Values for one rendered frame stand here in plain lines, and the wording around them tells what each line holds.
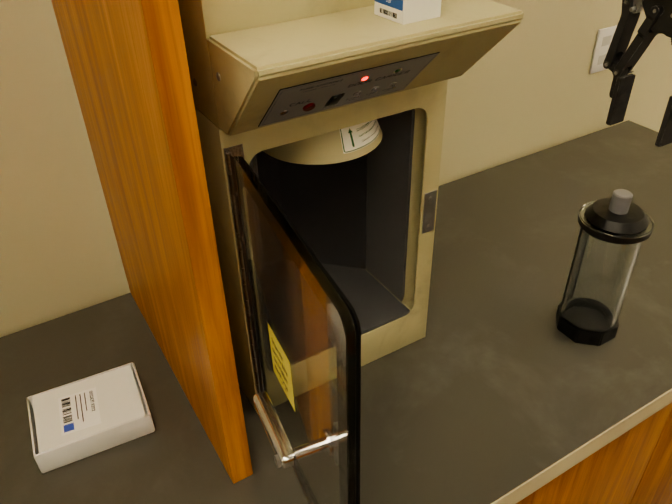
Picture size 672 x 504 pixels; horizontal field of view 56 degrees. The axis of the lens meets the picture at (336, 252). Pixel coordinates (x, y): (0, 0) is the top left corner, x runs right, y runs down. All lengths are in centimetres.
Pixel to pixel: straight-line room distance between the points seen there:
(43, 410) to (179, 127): 58
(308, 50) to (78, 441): 63
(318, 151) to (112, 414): 49
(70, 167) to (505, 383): 80
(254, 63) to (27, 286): 78
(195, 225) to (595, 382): 71
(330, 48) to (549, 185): 105
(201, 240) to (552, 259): 85
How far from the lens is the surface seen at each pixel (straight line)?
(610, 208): 105
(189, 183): 61
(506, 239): 137
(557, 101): 178
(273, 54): 60
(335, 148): 82
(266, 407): 65
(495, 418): 100
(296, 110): 68
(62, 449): 99
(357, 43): 63
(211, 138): 74
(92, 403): 102
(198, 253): 65
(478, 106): 157
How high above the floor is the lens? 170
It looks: 36 degrees down
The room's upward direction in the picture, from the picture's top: 1 degrees counter-clockwise
